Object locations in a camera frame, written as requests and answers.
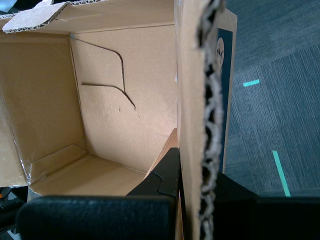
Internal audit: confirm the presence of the light wooden block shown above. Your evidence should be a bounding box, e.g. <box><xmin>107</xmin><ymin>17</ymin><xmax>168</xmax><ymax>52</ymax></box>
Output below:
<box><xmin>144</xmin><ymin>127</ymin><xmax>179</xmax><ymax>177</ymax></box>

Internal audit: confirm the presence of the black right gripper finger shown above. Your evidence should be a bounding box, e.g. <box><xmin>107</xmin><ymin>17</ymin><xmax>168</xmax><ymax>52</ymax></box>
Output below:
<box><xmin>213</xmin><ymin>172</ymin><xmax>320</xmax><ymax>240</ymax></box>
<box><xmin>15</xmin><ymin>147</ymin><xmax>181</xmax><ymax>240</ymax></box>

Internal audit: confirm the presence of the brown cardboard box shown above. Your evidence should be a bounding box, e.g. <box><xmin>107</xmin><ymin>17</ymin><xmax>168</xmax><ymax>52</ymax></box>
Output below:
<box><xmin>0</xmin><ymin>0</ymin><xmax>238</xmax><ymax>240</ymax></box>

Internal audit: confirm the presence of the green floor tape line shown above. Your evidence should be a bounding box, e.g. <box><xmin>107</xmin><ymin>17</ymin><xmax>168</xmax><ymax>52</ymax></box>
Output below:
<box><xmin>243</xmin><ymin>79</ymin><xmax>261</xmax><ymax>88</ymax></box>
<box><xmin>272</xmin><ymin>150</ymin><xmax>292</xmax><ymax>198</ymax></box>

